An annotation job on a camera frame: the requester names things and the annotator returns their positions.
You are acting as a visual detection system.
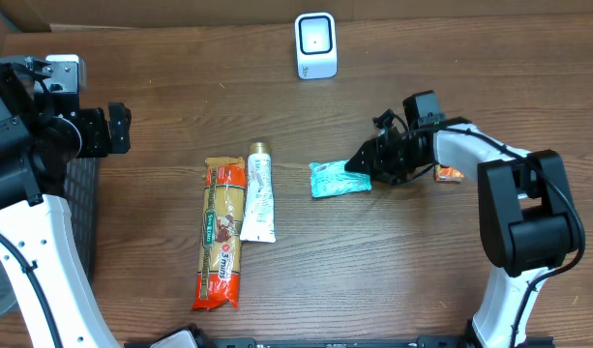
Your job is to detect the green wet wipes packet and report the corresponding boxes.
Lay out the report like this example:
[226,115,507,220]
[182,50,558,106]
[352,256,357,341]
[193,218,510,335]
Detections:
[309,159,372,198]

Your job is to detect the orange spaghetti packet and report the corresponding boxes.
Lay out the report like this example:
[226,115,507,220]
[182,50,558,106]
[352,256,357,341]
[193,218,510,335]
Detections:
[192,157,247,309]

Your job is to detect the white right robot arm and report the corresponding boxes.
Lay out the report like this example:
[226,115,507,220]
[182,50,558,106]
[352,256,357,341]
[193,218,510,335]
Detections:
[345,110,585,347]

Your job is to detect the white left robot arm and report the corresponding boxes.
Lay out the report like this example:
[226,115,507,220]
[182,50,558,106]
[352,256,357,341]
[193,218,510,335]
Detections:
[0,63,132,347]

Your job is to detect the grey mesh plastic basket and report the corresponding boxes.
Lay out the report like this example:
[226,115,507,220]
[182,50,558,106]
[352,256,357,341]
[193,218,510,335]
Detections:
[0,159,100,317]

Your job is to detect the white tube with gold cap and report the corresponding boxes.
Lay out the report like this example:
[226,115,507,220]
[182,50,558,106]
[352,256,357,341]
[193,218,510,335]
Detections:
[240,142,276,243]

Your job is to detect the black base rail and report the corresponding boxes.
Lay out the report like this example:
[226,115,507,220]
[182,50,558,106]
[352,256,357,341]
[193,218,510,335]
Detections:
[124,323,556,348]

